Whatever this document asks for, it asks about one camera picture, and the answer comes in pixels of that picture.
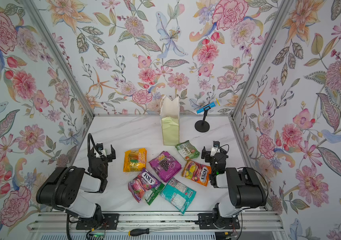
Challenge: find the teal snack bag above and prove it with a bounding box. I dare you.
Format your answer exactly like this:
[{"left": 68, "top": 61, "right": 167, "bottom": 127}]
[{"left": 161, "top": 178, "right": 196, "bottom": 214}]

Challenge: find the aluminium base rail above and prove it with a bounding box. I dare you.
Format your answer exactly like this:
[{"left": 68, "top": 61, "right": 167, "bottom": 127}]
[{"left": 27, "top": 211, "right": 284, "bottom": 233}]

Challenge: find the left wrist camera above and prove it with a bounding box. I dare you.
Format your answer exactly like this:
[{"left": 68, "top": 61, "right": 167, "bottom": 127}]
[{"left": 94, "top": 143, "right": 104, "bottom": 158}]

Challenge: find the yellow orange snack bag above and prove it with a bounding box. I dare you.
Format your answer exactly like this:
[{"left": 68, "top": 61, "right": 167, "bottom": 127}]
[{"left": 123, "top": 148, "right": 147, "bottom": 173}]

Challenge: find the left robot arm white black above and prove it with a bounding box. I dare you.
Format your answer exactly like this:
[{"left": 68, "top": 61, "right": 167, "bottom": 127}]
[{"left": 36, "top": 134, "right": 116, "bottom": 228}]

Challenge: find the orange Fox's candy bag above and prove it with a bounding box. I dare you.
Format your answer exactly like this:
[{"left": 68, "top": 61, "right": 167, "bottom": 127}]
[{"left": 181, "top": 160, "right": 211, "bottom": 187}]

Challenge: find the black yellow screwdriver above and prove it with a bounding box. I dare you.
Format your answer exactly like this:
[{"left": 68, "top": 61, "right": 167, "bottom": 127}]
[{"left": 128, "top": 227, "right": 180, "bottom": 237}]

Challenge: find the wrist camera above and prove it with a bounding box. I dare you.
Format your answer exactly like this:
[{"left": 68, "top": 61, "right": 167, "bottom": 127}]
[
  {"left": 94, "top": 143, "right": 104, "bottom": 158},
  {"left": 210, "top": 141, "right": 220, "bottom": 157}
]

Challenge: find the small green snack packet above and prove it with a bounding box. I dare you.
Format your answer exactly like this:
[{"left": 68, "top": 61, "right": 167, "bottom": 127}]
[{"left": 175, "top": 141, "right": 200, "bottom": 161}]

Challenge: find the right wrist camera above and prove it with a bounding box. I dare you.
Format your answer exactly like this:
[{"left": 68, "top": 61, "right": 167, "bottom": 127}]
[{"left": 210, "top": 141, "right": 220, "bottom": 157}]

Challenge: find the purple Fox's berries bag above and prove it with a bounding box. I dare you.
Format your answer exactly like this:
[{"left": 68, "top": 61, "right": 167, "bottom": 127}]
[{"left": 128, "top": 168, "right": 161, "bottom": 203}]

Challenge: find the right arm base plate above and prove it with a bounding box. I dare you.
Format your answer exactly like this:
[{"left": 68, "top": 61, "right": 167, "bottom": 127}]
[{"left": 195, "top": 213, "right": 240, "bottom": 230}]

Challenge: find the paper bag white green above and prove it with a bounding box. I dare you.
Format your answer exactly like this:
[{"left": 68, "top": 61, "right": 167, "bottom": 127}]
[{"left": 160, "top": 96, "right": 180, "bottom": 146}]

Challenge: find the purple magenta snack bag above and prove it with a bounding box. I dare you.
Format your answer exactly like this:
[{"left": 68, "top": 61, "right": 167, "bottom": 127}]
[{"left": 149, "top": 151, "right": 181, "bottom": 183}]

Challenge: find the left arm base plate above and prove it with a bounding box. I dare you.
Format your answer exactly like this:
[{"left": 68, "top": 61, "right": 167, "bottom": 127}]
[{"left": 76, "top": 214, "right": 120, "bottom": 230}]

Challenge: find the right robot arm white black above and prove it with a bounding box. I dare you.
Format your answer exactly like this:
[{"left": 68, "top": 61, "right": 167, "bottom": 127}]
[{"left": 198, "top": 147, "right": 267, "bottom": 230}]

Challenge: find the green Fox's spring tea bag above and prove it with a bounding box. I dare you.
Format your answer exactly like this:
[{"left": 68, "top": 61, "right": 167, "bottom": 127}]
[{"left": 144, "top": 183, "right": 165, "bottom": 206}]

